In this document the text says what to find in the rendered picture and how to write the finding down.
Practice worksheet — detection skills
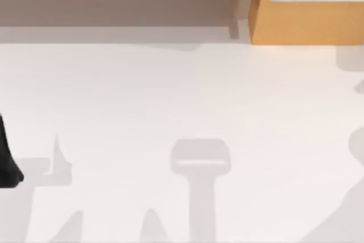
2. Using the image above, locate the brown wooden open shelf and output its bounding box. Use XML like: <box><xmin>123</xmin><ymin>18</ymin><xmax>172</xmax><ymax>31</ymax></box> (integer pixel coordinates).
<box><xmin>0</xmin><ymin>0</ymin><xmax>257</xmax><ymax>40</ymax></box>

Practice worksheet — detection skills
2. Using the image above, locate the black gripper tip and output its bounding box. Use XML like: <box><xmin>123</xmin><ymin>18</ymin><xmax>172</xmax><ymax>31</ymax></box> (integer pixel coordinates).
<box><xmin>0</xmin><ymin>114</ymin><xmax>24</xmax><ymax>190</ymax></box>

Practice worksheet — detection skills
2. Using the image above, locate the light wooden cupboard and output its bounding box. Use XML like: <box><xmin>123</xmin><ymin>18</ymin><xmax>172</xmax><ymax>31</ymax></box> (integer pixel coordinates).
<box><xmin>247</xmin><ymin>0</ymin><xmax>364</xmax><ymax>46</ymax></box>

